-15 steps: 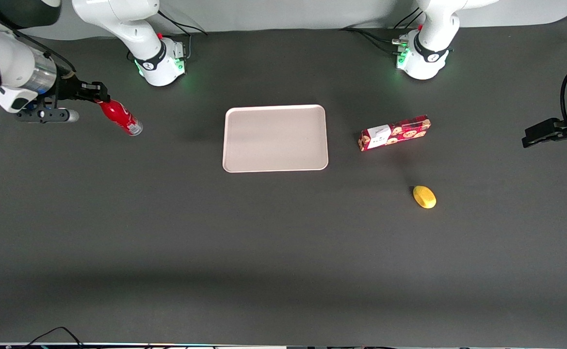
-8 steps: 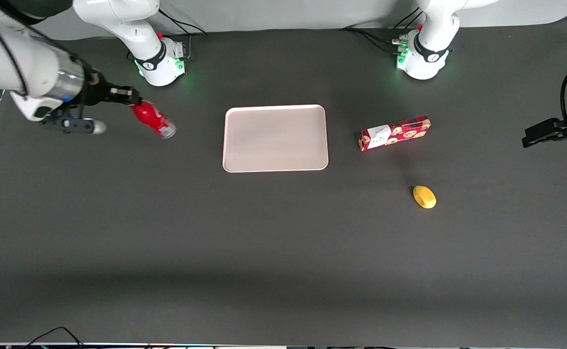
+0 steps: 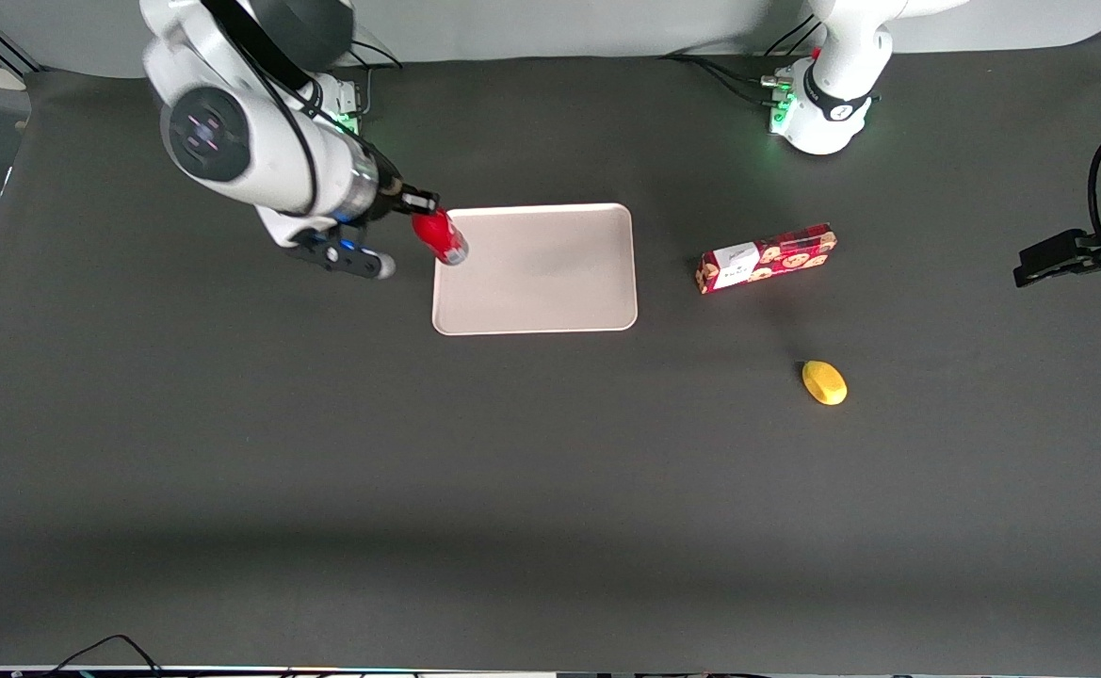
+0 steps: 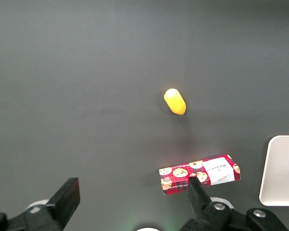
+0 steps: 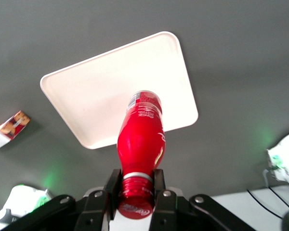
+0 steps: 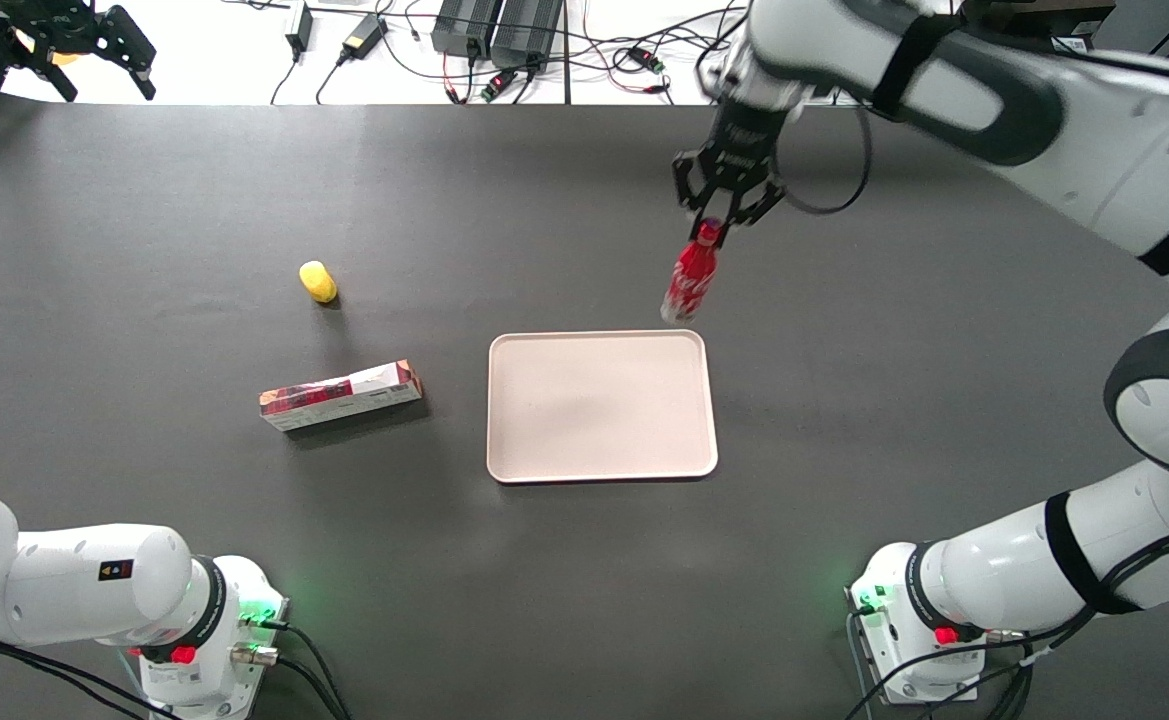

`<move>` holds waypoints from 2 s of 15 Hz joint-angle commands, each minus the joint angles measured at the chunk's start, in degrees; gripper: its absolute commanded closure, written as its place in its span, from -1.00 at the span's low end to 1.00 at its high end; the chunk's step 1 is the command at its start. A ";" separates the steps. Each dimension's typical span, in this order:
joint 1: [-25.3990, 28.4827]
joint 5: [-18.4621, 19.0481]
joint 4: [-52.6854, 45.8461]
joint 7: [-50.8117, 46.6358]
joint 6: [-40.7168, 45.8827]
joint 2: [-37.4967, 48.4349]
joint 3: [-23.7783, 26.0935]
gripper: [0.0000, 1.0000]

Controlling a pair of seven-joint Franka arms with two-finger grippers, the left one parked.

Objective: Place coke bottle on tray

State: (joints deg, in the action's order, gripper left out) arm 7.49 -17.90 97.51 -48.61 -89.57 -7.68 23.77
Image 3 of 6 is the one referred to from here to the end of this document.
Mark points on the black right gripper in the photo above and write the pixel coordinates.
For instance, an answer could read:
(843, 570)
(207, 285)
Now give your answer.
(392, 193)

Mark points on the red coke bottle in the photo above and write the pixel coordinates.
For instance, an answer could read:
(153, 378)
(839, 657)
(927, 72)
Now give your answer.
(442, 237)

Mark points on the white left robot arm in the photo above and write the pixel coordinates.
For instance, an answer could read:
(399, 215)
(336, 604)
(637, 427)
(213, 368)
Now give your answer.
(842, 56)

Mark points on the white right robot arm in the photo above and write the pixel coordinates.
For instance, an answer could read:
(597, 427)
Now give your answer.
(267, 160)

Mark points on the beige plastic tray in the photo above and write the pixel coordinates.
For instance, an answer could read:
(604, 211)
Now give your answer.
(550, 273)

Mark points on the yellow lemon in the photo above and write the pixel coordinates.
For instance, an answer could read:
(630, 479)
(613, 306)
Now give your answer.
(825, 383)

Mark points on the red cookie box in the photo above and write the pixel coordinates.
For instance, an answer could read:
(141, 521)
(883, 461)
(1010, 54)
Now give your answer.
(776, 256)

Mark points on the dark grey table mat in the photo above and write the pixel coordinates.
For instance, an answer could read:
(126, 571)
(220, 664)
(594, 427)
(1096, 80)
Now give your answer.
(550, 471)

